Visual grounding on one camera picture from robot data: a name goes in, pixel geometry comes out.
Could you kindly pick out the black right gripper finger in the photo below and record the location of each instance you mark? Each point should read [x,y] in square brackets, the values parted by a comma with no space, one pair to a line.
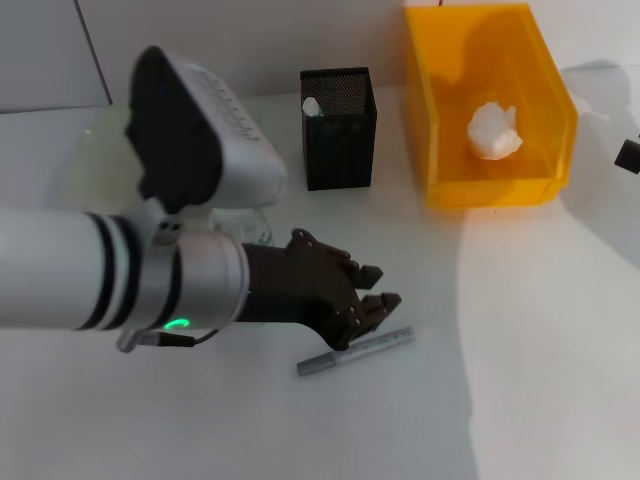
[629,157]

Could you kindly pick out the white paper ball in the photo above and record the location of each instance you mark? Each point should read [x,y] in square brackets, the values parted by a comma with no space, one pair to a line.
[492,132]

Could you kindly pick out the green label water bottle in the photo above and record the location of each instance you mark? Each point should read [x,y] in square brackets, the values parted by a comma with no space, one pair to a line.
[250,225]

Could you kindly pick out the black mesh pen holder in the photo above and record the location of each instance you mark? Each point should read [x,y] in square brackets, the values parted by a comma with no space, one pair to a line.
[340,150]

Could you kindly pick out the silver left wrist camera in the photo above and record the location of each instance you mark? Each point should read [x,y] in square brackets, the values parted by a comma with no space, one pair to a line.
[200,140]

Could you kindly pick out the grey marker pen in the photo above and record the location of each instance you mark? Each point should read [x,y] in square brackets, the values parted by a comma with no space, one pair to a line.
[355,350]

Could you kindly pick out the yellow plastic bin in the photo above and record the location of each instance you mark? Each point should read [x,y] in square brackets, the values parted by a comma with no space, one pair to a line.
[450,150]

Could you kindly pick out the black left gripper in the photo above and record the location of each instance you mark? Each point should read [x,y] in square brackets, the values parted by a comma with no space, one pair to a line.
[300,285]

